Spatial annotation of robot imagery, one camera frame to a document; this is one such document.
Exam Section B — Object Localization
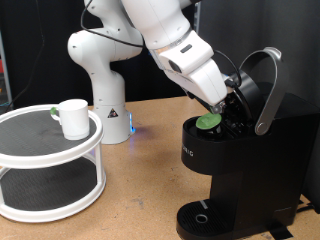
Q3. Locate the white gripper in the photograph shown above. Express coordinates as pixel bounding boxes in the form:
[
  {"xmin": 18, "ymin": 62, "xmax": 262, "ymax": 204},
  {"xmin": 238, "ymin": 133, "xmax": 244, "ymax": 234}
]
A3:
[{"xmin": 165, "ymin": 57, "xmax": 232, "ymax": 116}]

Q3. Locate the green lid coffee pod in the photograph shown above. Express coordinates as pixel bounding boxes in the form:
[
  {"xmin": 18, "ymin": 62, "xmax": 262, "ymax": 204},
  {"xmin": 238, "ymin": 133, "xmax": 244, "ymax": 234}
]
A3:
[{"xmin": 195, "ymin": 112, "xmax": 223, "ymax": 132}]

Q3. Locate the black Keurig coffee machine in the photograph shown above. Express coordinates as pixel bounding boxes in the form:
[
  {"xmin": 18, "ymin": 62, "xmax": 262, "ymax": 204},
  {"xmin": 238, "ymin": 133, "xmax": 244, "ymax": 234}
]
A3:
[{"xmin": 175, "ymin": 46, "xmax": 320, "ymax": 240}]

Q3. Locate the grey curtain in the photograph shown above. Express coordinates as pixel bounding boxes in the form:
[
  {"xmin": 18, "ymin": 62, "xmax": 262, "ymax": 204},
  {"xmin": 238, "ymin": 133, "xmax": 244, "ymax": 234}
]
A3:
[{"xmin": 193, "ymin": 0, "xmax": 320, "ymax": 214}]

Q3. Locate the black tape strip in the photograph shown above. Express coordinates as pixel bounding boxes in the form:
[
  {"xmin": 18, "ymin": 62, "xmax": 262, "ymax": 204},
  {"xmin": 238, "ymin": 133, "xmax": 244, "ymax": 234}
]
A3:
[{"xmin": 266, "ymin": 222, "xmax": 294, "ymax": 240}]

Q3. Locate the white mug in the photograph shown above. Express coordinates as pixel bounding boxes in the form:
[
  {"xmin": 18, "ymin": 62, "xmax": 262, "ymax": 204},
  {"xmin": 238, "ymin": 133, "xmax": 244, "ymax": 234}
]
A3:
[{"xmin": 49, "ymin": 98, "xmax": 90, "ymax": 141}]

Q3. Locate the white two-tier turntable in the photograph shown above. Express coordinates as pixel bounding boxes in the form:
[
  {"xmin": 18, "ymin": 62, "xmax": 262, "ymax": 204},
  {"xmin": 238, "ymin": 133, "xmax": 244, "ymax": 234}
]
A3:
[{"xmin": 0, "ymin": 104, "xmax": 107, "ymax": 223}]

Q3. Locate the black curtain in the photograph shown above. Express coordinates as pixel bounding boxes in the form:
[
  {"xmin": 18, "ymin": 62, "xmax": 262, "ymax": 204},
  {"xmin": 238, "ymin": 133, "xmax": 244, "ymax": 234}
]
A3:
[{"xmin": 0, "ymin": 0, "xmax": 196, "ymax": 108}]

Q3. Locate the metal frame post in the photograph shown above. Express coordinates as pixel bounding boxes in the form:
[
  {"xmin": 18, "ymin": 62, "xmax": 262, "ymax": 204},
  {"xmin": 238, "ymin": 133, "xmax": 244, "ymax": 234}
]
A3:
[{"xmin": 191, "ymin": 0, "xmax": 202, "ymax": 98}]

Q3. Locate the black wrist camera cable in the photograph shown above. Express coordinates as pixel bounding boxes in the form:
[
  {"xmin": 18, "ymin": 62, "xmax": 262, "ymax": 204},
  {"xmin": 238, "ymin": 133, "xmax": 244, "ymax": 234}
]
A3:
[{"xmin": 80, "ymin": 5, "xmax": 242, "ymax": 88}]

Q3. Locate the black power cord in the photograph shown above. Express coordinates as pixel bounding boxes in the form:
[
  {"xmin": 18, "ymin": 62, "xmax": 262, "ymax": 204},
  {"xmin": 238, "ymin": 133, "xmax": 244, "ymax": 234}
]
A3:
[{"xmin": 294, "ymin": 200, "xmax": 316, "ymax": 214}]

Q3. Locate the hanging black cable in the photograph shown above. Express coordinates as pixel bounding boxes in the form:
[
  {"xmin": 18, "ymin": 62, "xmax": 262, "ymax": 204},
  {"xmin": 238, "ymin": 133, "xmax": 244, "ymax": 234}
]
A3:
[{"xmin": 7, "ymin": 0, "xmax": 46, "ymax": 109}]

